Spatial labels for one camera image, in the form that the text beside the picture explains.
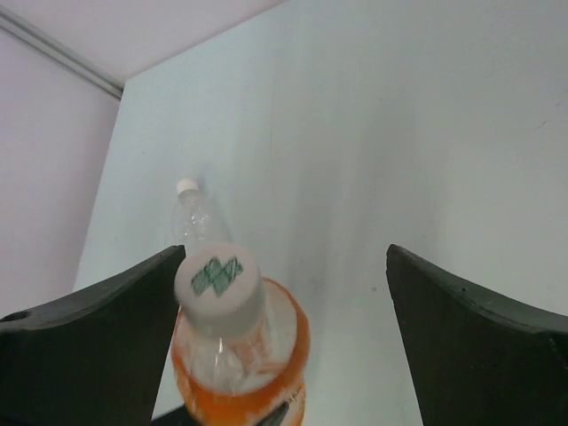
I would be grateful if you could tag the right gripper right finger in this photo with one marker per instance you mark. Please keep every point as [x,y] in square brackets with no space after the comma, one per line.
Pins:
[476,357]

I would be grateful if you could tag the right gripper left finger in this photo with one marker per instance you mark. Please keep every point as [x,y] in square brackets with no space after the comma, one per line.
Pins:
[95,356]

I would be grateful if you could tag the orange label bottle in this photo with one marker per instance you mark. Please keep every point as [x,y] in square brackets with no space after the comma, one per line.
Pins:
[257,379]

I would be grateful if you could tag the clear unlabelled plastic bottle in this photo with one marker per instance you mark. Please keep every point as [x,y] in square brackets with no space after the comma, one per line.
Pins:
[197,222]

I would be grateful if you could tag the white blue bottle cap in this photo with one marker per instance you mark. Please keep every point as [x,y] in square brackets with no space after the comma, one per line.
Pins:
[187,184]

